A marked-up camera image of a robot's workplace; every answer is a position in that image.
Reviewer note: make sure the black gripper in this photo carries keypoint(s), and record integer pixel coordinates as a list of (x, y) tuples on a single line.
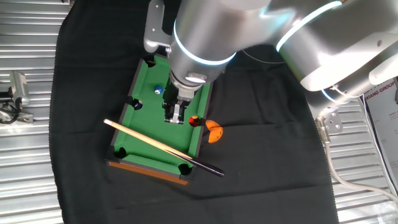
[(169, 99)]

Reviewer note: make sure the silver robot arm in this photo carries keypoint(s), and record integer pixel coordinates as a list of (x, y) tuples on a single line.
[(202, 40)]

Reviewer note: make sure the red pool ball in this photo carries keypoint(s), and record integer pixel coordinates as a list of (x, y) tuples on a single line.
[(194, 121)]

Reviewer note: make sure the mini green pool table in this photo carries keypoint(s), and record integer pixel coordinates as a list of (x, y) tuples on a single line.
[(149, 124)]

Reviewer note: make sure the dark blue pool ball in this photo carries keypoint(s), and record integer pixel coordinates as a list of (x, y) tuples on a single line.
[(138, 105)]

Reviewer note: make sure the orange half-round plastic piece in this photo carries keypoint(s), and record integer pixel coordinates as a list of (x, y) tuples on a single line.
[(214, 130)]

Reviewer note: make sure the black cloth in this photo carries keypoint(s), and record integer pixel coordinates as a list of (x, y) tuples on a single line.
[(264, 171)]

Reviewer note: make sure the white printed sign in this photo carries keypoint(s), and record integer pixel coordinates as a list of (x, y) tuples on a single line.
[(385, 118)]

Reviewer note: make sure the clear plastic bag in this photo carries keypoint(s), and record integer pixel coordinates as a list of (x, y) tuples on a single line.
[(388, 216)]

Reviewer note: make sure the silver camera bracket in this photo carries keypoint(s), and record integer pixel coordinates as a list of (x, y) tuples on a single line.
[(155, 28)]

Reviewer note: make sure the metal camera stand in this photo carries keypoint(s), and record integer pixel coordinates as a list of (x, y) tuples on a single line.
[(25, 118)]

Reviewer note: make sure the silver camera on stand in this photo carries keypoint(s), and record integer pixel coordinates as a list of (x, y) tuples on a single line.
[(20, 87)]

